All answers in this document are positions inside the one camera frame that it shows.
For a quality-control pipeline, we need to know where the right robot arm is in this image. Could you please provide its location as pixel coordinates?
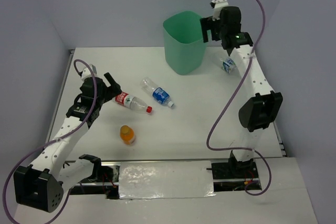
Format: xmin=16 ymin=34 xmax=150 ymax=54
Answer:
xmin=201 ymin=6 xmax=283 ymax=177

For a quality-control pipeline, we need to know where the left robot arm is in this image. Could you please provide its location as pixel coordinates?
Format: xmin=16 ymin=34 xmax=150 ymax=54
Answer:
xmin=13 ymin=73 xmax=121 ymax=212

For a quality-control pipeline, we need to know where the green plastic bin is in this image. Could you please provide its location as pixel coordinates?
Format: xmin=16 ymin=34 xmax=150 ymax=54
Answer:
xmin=163 ymin=11 xmax=207 ymax=75

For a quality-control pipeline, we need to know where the clear bottle red label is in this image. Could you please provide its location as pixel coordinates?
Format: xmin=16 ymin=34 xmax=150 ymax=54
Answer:
xmin=114 ymin=92 xmax=152 ymax=114

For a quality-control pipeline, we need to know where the clear bottle green-blue label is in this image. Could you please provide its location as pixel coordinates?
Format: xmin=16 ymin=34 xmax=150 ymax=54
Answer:
xmin=213 ymin=52 xmax=236 ymax=73

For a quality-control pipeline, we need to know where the clear bottle blue label white cap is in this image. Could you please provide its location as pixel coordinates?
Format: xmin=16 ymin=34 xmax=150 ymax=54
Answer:
xmin=141 ymin=78 xmax=175 ymax=109

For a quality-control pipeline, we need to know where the orange juice bottle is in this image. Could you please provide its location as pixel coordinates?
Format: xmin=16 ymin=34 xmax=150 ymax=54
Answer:
xmin=120 ymin=125 xmax=135 ymax=145

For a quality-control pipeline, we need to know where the silver tape panel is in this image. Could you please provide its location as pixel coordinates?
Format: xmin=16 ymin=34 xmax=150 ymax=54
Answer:
xmin=119 ymin=161 xmax=215 ymax=199

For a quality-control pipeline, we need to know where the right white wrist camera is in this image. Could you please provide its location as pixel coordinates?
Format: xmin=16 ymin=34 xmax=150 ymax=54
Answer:
xmin=211 ymin=0 xmax=229 ymax=21

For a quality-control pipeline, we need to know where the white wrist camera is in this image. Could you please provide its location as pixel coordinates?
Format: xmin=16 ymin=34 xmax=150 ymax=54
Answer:
xmin=211 ymin=0 xmax=229 ymax=21
xmin=80 ymin=64 xmax=97 ymax=82

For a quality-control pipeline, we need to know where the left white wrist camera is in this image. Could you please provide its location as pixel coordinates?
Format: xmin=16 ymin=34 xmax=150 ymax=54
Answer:
xmin=80 ymin=64 xmax=97 ymax=82

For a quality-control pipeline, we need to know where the metal base rail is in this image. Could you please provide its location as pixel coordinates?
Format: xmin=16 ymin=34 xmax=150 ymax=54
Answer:
xmin=71 ymin=160 xmax=261 ymax=200

